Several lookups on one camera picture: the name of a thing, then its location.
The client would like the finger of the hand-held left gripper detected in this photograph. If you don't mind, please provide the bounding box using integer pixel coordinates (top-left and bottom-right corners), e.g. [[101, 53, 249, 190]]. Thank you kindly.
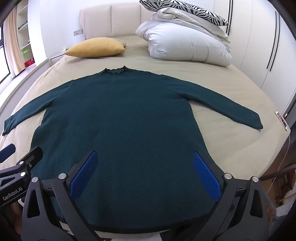
[[0, 144, 16, 164], [14, 146, 43, 176]]

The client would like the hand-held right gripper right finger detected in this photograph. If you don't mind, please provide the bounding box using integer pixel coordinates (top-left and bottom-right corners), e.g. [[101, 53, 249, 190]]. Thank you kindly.
[[166, 152, 278, 241]]

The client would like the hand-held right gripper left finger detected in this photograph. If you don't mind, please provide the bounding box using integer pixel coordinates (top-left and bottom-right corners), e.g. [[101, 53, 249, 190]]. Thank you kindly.
[[22, 151, 102, 241]]

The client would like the dark green knit sweater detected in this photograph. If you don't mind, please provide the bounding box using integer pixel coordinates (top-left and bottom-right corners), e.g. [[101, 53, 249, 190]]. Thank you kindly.
[[2, 65, 263, 233]]

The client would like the bed with beige sheet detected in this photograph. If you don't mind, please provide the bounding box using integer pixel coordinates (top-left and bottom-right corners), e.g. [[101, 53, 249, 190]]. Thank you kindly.
[[0, 35, 292, 241]]

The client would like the wooden chair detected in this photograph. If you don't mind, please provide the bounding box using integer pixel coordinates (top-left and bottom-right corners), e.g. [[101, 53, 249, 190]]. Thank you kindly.
[[261, 165, 296, 217]]

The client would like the black framed window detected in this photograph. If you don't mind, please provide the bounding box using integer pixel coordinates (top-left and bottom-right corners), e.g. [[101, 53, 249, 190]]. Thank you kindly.
[[0, 25, 11, 85]]

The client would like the smartphone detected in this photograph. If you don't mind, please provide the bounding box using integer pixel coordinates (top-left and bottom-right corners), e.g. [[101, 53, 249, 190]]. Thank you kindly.
[[275, 111, 290, 131]]

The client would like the white nightstand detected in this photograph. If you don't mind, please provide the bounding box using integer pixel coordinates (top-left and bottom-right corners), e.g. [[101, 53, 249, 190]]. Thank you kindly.
[[49, 47, 70, 61]]

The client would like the beige curtain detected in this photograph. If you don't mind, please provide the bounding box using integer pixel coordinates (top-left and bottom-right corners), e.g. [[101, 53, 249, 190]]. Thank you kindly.
[[3, 9, 23, 77]]

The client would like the yellow pillow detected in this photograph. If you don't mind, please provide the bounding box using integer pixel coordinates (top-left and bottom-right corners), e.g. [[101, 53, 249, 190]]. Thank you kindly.
[[64, 37, 127, 58]]

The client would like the white folded duvet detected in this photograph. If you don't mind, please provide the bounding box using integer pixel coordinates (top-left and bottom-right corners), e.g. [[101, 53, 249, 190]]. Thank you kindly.
[[135, 7, 232, 67]]

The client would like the white wardrobe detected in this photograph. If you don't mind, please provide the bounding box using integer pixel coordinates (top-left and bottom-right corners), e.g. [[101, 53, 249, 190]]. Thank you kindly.
[[213, 0, 296, 112]]

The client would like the beige padded headboard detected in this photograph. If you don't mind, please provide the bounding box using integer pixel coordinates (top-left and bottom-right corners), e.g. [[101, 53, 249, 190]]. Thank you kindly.
[[79, 3, 158, 40]]

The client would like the zebra print pillow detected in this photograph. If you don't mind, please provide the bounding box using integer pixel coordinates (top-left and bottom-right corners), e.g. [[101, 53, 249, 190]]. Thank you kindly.
[[139, 0, 229, 26]]

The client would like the white wall shelf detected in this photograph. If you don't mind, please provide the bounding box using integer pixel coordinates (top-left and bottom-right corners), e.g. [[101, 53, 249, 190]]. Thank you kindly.
[[16, 0, 37, 70]]

